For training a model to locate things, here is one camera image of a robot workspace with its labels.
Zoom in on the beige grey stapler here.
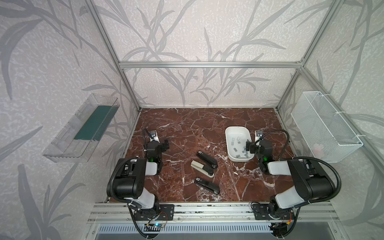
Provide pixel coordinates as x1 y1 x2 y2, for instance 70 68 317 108
191 161 214 178

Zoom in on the black stapler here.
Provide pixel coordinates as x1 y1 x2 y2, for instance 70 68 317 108
197 151 218 169
194 178 220 195

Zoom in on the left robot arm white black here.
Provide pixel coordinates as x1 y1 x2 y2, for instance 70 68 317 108
107 140 170 215

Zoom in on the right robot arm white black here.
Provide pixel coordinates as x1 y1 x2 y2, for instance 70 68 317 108
246 140 342 220

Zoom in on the white plastic tray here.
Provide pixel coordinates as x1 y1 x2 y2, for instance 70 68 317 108
225 126 255 162

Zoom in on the pink object in basket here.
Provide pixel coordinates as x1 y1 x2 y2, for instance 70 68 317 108
312 144 325 159

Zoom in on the green mat in shelf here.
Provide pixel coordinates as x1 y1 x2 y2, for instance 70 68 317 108
74 105 119 141

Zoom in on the small circuit board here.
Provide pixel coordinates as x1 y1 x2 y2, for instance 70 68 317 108
145 223 166 232

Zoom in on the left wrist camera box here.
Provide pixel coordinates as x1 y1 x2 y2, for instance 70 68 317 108
150 131 160 142

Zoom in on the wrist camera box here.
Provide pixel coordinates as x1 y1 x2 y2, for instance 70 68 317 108
255 130 264 142
150 131 160 142

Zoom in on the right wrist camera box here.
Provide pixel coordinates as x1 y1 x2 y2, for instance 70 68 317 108
255 130 264 142

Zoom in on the right black corrugated cable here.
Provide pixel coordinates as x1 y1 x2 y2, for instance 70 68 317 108
292 156 342 208

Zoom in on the black corrugated cable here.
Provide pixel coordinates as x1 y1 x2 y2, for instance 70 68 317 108
106 157 142 204
292 156 342 208

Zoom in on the left black corrugated cable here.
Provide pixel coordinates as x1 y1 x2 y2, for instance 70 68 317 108
106 157 142 204

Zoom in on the white wire mesh basket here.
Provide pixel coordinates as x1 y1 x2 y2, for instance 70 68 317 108
291 91 364 163

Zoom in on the clear acrylic wall shelf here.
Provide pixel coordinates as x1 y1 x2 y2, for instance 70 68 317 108
43 94 120 163

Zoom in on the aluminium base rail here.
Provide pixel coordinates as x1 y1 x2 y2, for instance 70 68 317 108
87 202 340 224

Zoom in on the aluminium frame crossbar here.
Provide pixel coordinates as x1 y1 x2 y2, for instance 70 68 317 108
119 61 301 69

